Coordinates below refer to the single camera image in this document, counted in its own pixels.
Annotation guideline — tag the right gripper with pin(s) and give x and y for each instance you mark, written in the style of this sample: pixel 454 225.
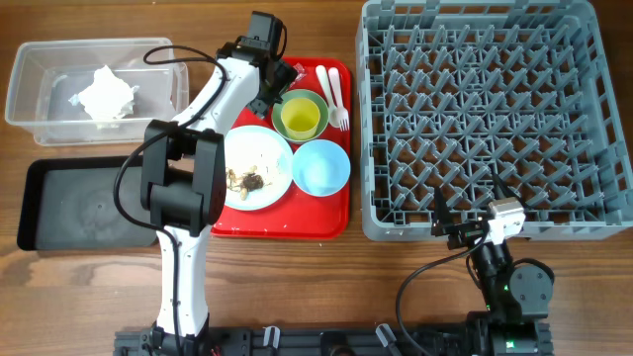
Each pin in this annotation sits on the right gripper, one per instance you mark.
pixel 464 232

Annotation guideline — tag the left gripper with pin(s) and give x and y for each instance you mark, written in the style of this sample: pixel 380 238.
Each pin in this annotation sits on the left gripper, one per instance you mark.
pixel 260 103

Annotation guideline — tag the red snack wrapper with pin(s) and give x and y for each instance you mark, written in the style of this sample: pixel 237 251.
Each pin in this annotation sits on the red snack wrapper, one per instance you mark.
pixel 301 72

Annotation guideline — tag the green bowl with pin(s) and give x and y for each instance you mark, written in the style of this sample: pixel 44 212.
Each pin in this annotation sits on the green bowl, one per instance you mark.
pixel 300 93

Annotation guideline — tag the yellow plastic cup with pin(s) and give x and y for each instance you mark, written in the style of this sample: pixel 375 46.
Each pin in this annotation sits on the yellow plastic cup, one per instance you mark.
pixel 300 118

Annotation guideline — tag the light blue bowl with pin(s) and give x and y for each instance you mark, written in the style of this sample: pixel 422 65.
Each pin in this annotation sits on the light blue bowl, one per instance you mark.
pixel 321 168

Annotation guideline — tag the white napkin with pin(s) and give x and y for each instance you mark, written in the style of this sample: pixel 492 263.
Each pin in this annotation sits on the white napkin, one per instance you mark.
pixel 107 100

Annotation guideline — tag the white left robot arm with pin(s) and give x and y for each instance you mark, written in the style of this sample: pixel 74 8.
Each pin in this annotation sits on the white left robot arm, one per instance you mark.
pixel 183 180

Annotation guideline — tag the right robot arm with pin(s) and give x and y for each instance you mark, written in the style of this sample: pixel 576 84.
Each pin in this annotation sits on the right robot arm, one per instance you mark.
pixel 517 292

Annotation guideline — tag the grey dishwasher rack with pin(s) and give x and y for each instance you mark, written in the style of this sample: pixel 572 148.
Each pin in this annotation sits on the grey dishwasher rack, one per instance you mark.
pixel 455 95

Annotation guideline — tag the white plastic spoon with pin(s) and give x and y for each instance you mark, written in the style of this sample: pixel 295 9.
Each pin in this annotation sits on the white plastic spoon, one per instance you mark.
pixel 325 87

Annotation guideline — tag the white plastic fork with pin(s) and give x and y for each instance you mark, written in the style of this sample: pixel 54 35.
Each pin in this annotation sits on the white plastic fork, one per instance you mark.
pixel 341 113

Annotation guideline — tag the light blue plate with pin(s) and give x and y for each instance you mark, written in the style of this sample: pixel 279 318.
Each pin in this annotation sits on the light blue plate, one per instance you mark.
pixel 255 145

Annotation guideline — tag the red plastic tray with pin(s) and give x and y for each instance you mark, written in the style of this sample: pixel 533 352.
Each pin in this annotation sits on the red plastic tray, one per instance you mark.
pixel 297 215

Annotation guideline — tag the clear plastic bin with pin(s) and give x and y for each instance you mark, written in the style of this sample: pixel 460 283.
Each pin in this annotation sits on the clear plastic bin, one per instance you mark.
pixel 47 75

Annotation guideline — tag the black tray bin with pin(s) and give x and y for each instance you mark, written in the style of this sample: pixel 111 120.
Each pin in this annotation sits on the black tray bin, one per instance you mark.
pixel 68 205

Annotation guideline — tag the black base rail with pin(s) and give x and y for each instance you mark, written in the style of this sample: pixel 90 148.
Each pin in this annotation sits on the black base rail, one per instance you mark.
pixel 445 339

